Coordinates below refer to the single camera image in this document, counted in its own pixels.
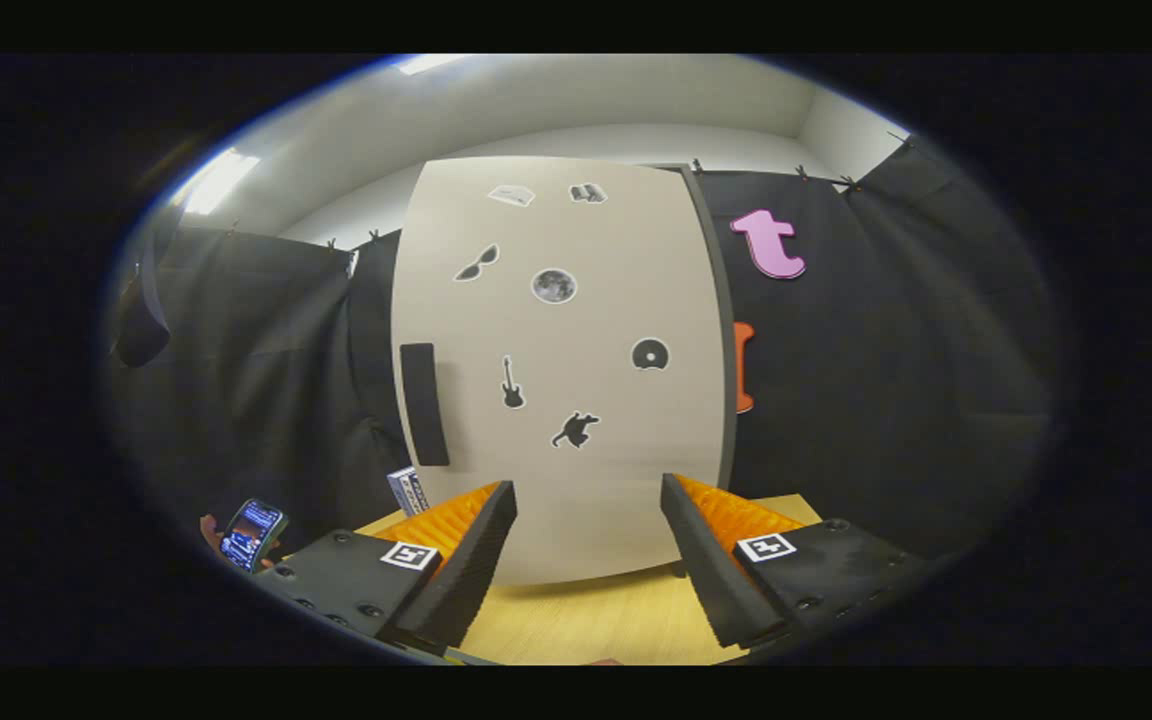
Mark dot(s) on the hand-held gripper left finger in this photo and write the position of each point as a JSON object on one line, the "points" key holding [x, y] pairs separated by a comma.
{"points": [[471, 570]]}

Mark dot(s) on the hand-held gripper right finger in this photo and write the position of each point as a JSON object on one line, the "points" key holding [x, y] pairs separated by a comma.
{"points": [[711, 570]]}

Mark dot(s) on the beige cabinet door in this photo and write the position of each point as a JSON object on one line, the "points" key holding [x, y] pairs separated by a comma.
{"points": [[596, 500]]}

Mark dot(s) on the grey cabinet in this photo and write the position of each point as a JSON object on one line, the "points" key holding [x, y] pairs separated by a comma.
{"points": [[728, 400]]}

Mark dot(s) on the black smartphone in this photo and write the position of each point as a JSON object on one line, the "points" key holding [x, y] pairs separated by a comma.
{"points": [[251, 535]]}

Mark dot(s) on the black backdrop cloth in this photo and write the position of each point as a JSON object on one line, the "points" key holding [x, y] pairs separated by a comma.
{"points": [[886, 400]]}

